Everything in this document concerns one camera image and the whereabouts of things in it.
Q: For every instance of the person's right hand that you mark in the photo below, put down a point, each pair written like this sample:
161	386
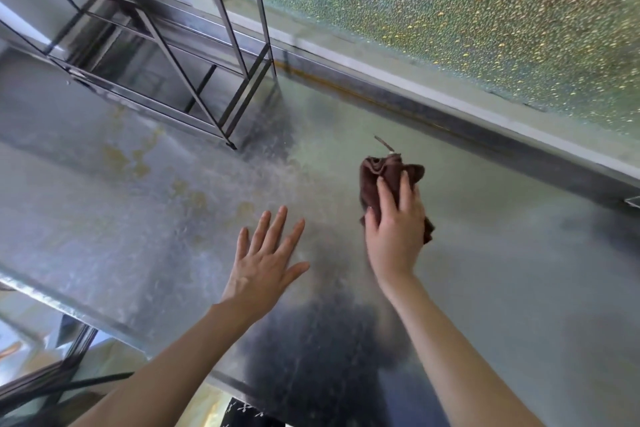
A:
397	241

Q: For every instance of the person's left forearm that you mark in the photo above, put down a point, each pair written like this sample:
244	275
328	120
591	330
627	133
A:
165	371

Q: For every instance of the black patterned trousers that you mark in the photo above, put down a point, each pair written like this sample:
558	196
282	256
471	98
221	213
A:
250	414

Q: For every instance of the stainless steel countertop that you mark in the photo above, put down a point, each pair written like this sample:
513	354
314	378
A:
500	251

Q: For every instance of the textured glass window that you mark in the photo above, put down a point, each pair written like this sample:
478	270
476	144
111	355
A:
475	6

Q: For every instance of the person's right forearm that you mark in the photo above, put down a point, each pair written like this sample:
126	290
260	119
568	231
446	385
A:
450	356

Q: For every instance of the person's left hand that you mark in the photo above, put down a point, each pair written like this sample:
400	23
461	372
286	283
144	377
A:
262	276

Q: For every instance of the brown cleaning cloth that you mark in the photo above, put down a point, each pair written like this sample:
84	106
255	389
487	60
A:
387	174

